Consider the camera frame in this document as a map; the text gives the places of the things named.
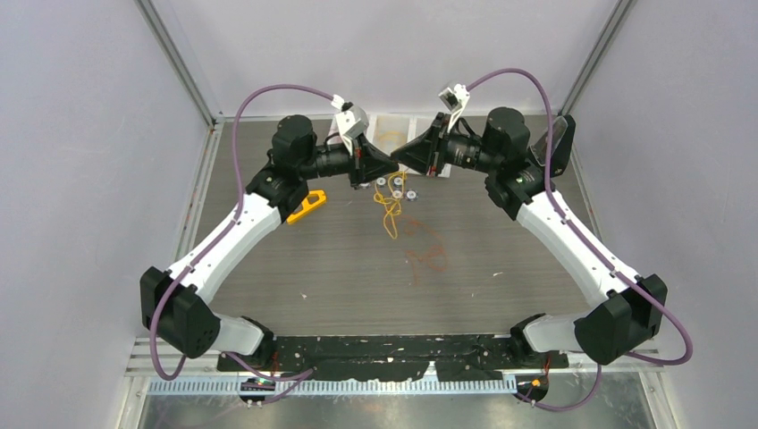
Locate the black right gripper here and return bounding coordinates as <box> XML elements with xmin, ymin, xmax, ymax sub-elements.
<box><xmin>392</xmin><ymin>112</ymin><xmax>501</xmax><ymax>176</ymax></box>

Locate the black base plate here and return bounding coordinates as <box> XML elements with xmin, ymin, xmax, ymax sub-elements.
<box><xmin>240</xmin><ymin>333</ymin><xmax>569</xmax><ymax>382</ymax></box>

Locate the black wedge stand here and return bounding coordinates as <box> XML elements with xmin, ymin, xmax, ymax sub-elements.
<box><xmin>528</xmin><ymin>115</ymin><xmax>577</xmax><ymax>178</ymax></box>

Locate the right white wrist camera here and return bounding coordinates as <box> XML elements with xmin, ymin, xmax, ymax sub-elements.
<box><xmin>438</xmin><ymin>83</ymin><xmax>470</xmax><ymax>131</ymax></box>

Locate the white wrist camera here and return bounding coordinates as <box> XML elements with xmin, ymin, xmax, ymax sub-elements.
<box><xmin>331</xmin><ymin>95</ymin><xmax>369</xmax><ymax>156</ymax></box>
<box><xmin>438</xmin><ymin>83</ymin><xmax>470</xmax><ymax>131</ymax></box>

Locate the orange cable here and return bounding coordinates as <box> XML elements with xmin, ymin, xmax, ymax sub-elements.
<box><xmin>400</xmin><ymin>219</ymin><xmax>451</xmax><ymax>287</ymax></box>

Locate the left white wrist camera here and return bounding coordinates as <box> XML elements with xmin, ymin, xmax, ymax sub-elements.
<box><xmin>331</xmin><ymin>95</ymin><xmax>369</xmax><ymax>156</ymax></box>

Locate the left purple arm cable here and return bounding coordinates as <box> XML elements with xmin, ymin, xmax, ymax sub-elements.
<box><xmin>147</xmin><ymin>83</ymin><xmax>350</xmax><ymax>407</ymax></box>

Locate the clear plastic bin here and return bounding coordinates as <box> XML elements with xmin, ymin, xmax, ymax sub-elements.
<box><xmin>367</xmin><ymin>114</ymin><xmax>415</xmax><ymax>156</ymax></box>
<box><xmin>408</xmin><ymin>115</ymin><xmax>442</xmax><ymax>178</ymax></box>

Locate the right clear plastic bin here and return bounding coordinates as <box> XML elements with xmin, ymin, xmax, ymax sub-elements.
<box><xmin>408</xmin><ymin>115</ymin><xmax>442</xmax><ymax>178</ymax></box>

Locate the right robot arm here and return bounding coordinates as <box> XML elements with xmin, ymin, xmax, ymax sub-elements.
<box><xmin>391</xmin><ymin>107</ymin><xmax>668</xmax><ymax>367</ymax></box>

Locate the yellow triangular plastic part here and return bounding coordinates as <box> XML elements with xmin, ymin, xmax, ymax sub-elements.
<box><xmin>286</xmin><ymin>189</ymin><xmax>327</xmax><ymax>225</ymax></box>

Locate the white slotted cable duct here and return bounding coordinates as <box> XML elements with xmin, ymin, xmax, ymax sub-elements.
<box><xmin>147</xmin><ymin>376</ymin><xmax>517</xmax><ymax>396</ymax></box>

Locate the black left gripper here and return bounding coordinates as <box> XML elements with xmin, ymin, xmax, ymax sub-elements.
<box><xmin>299</xmin><ymin>133</ymin><xmax>399</xmax><ymax>190</ymax></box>

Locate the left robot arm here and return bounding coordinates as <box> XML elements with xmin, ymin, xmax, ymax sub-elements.
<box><xmin>139</xmin><ymin>114</ymin><xmax>399</xmax><ymax>370</ymax></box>

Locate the middle clear plastic bin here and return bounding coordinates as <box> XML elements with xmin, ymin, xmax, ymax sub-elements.
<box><xmin>367</xmin><ymin>114</ymin><xmax>415</xmax><ymax>156</ymax></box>

